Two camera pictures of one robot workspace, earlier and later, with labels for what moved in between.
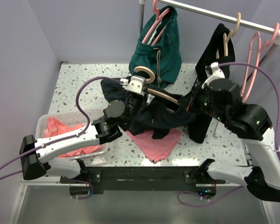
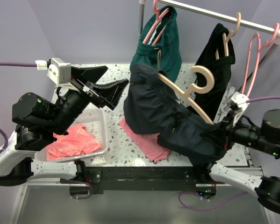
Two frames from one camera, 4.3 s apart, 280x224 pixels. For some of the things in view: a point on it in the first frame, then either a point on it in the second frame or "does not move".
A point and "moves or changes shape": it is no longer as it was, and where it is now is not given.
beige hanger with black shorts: (226, 38) does not move
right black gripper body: (199, 101) to (227, 135)
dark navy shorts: (161, 113) moves or changes shape
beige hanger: (156, 92) to (188, 93)
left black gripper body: (134, 104) to (90, 95)
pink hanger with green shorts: (156, 11) does not move
